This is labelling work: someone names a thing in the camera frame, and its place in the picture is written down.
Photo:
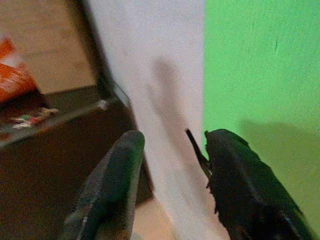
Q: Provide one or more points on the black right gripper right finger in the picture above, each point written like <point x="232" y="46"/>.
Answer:
<point x="247" y="190"/>

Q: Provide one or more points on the small colourful items pile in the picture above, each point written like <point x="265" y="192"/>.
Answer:
<point x="32" y="118"/>

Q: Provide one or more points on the orange plastic bag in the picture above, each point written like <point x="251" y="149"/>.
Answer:
<point x="13" y="77"/>

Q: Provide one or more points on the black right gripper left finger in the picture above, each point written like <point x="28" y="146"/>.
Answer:
<point x="112" y="185"/>

